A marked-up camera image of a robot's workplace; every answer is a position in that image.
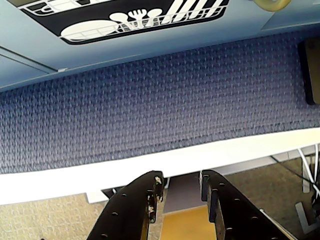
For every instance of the blue dishwasher door with sticker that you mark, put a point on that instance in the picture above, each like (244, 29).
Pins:
(100, 15)

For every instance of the yellow flat board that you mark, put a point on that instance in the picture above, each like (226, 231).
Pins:
(185, 222)

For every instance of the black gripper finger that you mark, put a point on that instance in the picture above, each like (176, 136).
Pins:
(235, 212)
(130, 205)

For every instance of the grey metal bracket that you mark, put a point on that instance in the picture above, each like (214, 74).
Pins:
(303, 217)

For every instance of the blue toy kitchen body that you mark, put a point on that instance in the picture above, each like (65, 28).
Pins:
(30, 81)

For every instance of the dark rectangular block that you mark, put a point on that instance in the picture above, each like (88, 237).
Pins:
(311, 72)

